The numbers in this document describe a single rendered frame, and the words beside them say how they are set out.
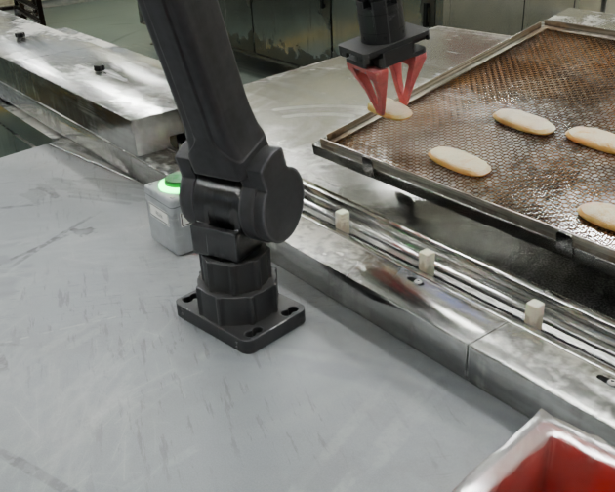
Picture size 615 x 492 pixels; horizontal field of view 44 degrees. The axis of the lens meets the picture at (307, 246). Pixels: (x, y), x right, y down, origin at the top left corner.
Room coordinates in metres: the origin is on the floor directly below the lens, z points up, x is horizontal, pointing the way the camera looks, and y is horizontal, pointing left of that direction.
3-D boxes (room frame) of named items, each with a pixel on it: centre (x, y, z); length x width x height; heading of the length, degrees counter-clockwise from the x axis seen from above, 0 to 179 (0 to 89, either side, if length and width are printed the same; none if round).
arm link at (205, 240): (0.71, 0.07, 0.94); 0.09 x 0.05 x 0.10; 149
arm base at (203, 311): (0.69, 0.07, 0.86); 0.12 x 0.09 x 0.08; 45
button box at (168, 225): (0.88, 0.15, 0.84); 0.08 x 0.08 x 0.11; 37
